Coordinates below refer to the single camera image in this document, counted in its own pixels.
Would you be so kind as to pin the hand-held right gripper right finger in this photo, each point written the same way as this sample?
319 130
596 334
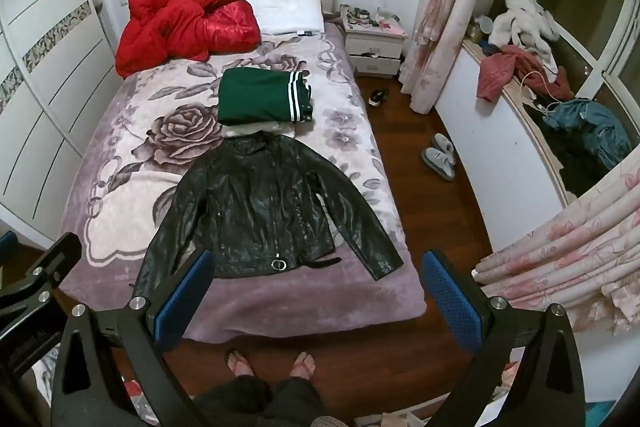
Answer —
450 302

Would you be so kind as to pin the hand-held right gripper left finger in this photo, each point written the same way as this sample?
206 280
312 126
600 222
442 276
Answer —
182 294

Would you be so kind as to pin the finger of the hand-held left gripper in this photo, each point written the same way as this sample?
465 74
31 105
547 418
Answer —
6 246
45 264

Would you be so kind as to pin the black leather jacket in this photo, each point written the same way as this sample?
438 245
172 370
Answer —
260 207

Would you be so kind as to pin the person's left foot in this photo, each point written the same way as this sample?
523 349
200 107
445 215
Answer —
241 363

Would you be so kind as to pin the person's foot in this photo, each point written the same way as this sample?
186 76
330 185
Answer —
303 363
241 363

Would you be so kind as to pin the person's black pants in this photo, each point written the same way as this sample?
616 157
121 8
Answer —
250 402

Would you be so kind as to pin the pink floral curtain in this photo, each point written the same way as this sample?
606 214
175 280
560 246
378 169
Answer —
565 247

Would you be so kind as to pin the person's right foot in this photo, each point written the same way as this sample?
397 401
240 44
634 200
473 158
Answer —
303 363

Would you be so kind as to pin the grey slipper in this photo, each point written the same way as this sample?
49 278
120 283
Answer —
437 163
444 147

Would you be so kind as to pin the floral purple blanket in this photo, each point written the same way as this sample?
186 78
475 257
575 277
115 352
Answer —
140 157

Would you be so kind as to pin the white wardrobe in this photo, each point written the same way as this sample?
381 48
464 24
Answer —
55 82

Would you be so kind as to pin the folded white garment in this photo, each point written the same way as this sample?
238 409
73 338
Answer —
250 129

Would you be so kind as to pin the folded green striped garment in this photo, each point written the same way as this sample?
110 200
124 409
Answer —
255 94

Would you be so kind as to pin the black shoe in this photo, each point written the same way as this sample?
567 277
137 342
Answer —
378 97

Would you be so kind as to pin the blue garment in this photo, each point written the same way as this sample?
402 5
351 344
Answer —
595 127

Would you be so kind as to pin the red garment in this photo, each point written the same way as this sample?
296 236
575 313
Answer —
495 74

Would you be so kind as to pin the white nightstand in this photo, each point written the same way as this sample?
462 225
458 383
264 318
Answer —
375 49

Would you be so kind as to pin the red quilted duvet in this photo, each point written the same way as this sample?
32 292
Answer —
165 22

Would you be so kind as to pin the white clothing pile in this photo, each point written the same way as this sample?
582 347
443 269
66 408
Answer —
520 24

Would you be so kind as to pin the tied pink curtain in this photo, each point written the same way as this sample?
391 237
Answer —
445 7

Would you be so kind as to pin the clutter of small bottles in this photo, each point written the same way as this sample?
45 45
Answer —
362 16

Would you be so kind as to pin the white pillow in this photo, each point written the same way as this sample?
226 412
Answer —
285 12

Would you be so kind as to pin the white window frame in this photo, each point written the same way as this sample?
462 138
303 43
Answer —
612 52

